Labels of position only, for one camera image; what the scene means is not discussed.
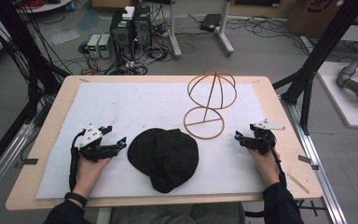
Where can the white platform board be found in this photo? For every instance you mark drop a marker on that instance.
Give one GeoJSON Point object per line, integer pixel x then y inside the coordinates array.
{"type": "Point", "coordinates": [338, 99]}

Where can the white box on computer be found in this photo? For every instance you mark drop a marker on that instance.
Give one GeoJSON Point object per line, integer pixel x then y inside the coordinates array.
{"type": "Point", "coordinates": [128, 12]}

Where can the person's grey trouser legs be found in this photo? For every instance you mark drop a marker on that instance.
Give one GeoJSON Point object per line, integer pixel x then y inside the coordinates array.
{"type": "Point", "coordinates": [180, 214]}

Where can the large black computer tower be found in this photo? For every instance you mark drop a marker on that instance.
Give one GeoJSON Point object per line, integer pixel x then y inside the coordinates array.
{"type": "Point", "coordinates": [121, 37]}

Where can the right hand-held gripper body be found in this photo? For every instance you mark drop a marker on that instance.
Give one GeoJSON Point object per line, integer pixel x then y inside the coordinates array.
{"type": "Point", "coordinates": [262, 140]}

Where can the small black computer tower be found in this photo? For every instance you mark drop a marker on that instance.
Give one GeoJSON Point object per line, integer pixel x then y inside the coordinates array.
{"type": "Point", "coordinates": [142, 26]}

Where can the person's left hand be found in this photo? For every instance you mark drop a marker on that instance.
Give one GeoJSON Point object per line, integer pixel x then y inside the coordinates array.
{"type": "Point", "coordinates": [88, 174]}

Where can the black cap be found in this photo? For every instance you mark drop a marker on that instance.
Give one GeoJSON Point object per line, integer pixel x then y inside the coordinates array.
{"type": "Point", "coordinates": [164, 158]}

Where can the wooden hoop hat stand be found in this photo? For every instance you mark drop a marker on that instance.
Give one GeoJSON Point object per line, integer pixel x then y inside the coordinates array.
{"type": "Point", "coordinates": [210, 90]}

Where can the person's right hand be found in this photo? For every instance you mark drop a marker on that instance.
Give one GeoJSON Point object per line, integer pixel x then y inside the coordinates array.
{"type": "Point", "coordinates": [268, 169]}

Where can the white table leg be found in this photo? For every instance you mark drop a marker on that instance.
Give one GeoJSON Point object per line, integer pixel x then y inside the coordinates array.
{"type": "Point", "coordinates": [104, 215]}

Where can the brown cardboard box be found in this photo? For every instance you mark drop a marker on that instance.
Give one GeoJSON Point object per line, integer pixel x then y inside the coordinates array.
{"type": "Point", "coordinates": [313, 15]}

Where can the black wristband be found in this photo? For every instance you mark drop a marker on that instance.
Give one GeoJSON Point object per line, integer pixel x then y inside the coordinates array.
{"type": "Point", "coordinates": [76, 198]}

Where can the thin wooden stick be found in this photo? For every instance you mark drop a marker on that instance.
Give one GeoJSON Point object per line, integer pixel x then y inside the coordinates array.
{"type": "Point", "coordinates": [297, 183]}

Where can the round white table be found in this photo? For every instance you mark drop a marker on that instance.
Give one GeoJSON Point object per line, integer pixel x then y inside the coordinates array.
{"type": "Point", "coordinates": [48, 6]}

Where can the grey bench power supply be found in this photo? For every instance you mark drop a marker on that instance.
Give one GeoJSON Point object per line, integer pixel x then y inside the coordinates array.
{"type": "Point", "coordinates": [93, 46]}
{"type": "Point", "coordinates": [105, 46]}

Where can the aluminium rail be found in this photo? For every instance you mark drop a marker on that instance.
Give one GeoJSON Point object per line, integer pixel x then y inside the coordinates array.
{"type": "Point", "coordinates": [315, 165]}
{"type": "Point", "coordinates": [3, 158]}

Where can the black tape strip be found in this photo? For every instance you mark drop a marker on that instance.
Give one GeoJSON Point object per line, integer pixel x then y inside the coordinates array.
{"type": "Point", "coordinates": [31, 161]}

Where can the white table mat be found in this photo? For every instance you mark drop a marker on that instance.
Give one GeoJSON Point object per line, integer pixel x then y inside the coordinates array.
{"type": "Point", "coordinates": [155, 105]}

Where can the white metal stand leg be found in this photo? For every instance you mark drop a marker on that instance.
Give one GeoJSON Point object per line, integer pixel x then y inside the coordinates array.
{"type": "Point", "coordinates": [174, 31]}
{"type": "Point", "coordinates": [225, 31]}

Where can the grey tape strip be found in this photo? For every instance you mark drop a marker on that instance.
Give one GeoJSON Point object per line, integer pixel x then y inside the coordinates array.
{"type": "Point", "coordinates": [307, 160]}

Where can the flat black box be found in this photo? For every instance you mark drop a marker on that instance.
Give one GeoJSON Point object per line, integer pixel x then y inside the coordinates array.
{"type": "Point", "coordinates": [210, 22]}

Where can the black metal frame post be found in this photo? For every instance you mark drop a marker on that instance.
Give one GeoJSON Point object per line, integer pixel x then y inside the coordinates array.
{"type": "Point", "coordinates": [320, 53]}
{"type": "Point", "coordinates": [21, 53]}

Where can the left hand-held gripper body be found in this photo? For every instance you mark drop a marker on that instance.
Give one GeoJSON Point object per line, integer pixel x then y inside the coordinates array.
{"type": "Point", "coordinates": [90, 137]}

